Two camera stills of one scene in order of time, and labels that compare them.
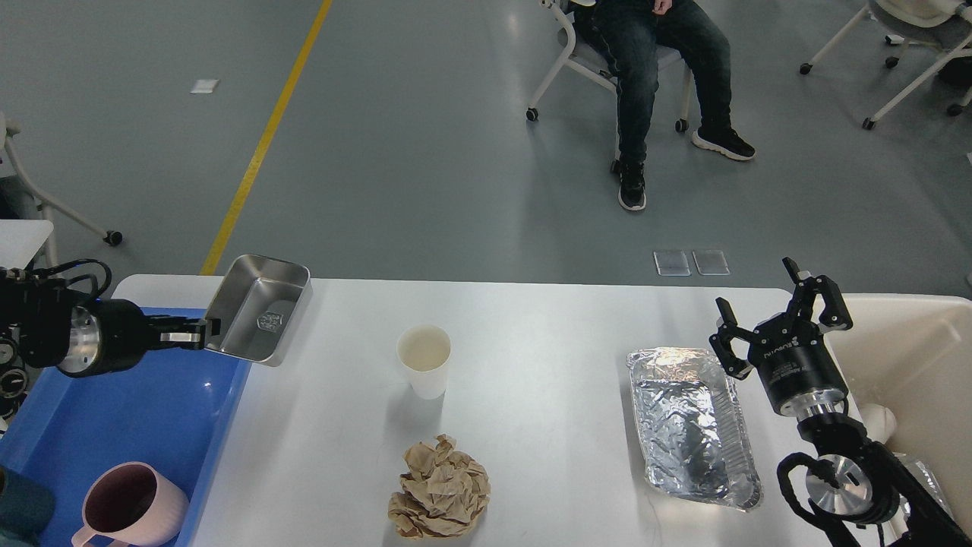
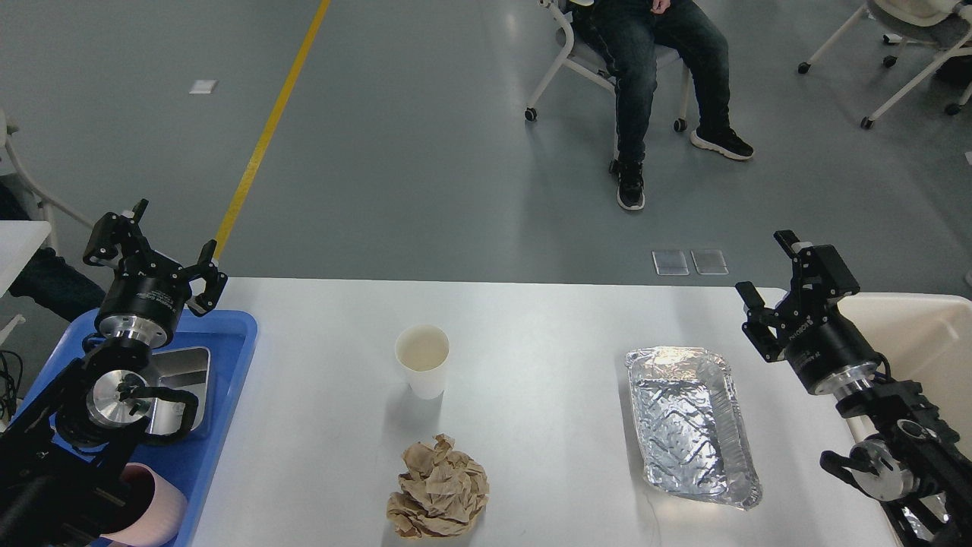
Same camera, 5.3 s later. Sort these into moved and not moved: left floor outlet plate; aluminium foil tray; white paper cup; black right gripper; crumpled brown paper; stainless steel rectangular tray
Moved: stainless steel rectangular tray; black right gripper
Not moved: white paper cup; aluminium foil tray; crumpled brown paper; left floor outlet plate
